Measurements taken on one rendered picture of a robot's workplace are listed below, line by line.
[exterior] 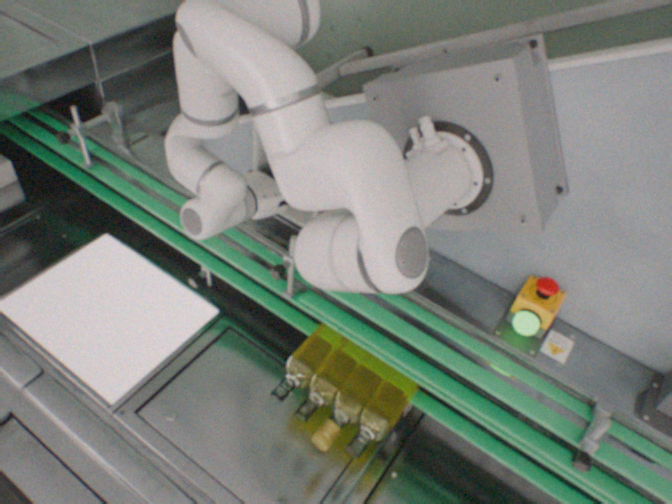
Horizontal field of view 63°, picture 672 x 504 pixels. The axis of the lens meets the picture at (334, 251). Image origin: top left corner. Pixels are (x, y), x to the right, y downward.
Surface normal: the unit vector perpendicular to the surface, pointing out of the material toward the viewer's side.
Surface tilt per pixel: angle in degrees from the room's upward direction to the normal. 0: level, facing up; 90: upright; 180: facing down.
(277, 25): 73
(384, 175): 81
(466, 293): 90
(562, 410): 90
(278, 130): 23
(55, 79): 90
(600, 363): 90
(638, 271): 0
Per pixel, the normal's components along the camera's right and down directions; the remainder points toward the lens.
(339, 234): -0.64, -0.45
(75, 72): 0.81, 0.47
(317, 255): -0.72, 0.07
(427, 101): -0.63, 0.48
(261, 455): 0.10, -0.70
